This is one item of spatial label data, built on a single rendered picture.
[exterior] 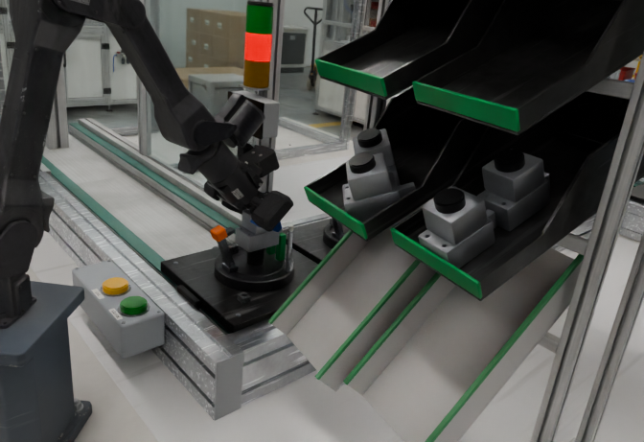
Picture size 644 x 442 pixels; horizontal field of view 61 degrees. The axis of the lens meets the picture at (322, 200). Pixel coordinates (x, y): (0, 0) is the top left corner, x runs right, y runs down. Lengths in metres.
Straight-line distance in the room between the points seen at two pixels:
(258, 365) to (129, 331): 0.20
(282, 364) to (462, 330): 0.32
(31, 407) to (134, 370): 0.24
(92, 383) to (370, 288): 0.45
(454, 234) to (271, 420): 0.44
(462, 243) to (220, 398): 0.44
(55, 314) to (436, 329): 0.45
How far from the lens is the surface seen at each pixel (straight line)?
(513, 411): 0.97
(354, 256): 0.79
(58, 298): 0.76
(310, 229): 1.18
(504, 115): 0.49
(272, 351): 0.87
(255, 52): 1.08
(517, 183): 0.59
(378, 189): 0.62
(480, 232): 0.57
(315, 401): 0.90
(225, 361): 0.80
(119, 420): 0.88
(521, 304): 0.68
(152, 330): 0.91
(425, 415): 0.67
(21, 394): 0.74
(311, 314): 0.79
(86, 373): 0.97
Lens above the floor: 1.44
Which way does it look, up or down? 21 degrees down
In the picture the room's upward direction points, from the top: 6 degrees clockwise
